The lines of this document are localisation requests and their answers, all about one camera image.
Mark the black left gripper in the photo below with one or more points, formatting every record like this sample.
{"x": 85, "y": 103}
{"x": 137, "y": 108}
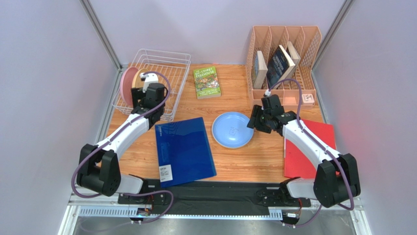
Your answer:
{"x": 135, "y": 92}

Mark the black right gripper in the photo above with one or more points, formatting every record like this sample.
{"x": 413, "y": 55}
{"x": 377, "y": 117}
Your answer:
{"x": 256, "y": 118}

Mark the blue plate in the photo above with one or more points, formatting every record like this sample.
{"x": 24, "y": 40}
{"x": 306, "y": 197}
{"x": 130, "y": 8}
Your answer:
{"x": 230, "y": 130}

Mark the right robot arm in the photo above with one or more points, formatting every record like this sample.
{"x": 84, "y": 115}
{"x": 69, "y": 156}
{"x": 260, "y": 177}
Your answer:
{"x": 336, "y": 179}

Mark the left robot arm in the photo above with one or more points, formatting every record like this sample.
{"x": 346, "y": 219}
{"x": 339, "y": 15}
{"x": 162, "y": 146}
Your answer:
{"x": 98, "y": 168}

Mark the tan plate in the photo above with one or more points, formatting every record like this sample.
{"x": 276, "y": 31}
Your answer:
{"x": 137, "y": 82}

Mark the pink plate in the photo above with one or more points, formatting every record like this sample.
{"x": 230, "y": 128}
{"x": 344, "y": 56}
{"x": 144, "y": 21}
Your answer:
{"x": 126, "y": 85}

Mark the grey book in organizer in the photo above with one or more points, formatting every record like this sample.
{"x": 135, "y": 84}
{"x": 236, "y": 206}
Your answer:
{"x": 259, "y": 71}

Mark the small white box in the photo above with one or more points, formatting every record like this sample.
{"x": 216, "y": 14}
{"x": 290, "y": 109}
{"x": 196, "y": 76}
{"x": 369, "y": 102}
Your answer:
{"x": 307, "y": 99}

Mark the dark blue book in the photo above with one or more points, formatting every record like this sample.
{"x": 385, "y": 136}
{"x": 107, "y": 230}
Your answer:
{"x": 280, "y": 67}

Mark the green treehouse book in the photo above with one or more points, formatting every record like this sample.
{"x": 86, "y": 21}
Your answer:
{"x": 206, "y": 83}

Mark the red folder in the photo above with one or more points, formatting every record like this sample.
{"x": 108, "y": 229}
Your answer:
{"x": 302, "y": 155}

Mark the white book in organizer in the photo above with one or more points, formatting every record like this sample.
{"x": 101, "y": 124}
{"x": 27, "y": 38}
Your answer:
{"x": 291, "y": 50}

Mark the blue folder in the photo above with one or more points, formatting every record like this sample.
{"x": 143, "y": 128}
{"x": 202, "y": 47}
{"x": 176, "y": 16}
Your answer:
{"x": 184, "y": 152}

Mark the peach file organizer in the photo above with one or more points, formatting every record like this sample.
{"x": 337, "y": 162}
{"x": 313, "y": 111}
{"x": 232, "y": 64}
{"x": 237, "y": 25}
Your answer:
{"x": 306, "y": 40}

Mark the white wire dish rack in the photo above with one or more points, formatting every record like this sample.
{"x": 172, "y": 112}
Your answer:
{"x": 174, "y": 66}

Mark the aluminium mounting rail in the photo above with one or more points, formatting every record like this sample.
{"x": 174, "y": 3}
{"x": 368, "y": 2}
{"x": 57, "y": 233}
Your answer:
{"x": 105, "y": 206}

